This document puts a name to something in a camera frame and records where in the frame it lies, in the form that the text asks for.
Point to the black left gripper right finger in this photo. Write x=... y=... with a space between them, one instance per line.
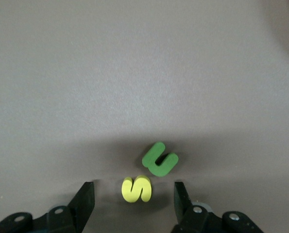
x=183 y=206

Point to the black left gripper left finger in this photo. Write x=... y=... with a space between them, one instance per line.
x=83 y=206

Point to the green foam letter u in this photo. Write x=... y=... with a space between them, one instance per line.
x=156 y=170

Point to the yellow foam letter s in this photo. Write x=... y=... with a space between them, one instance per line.
x=128 y=191

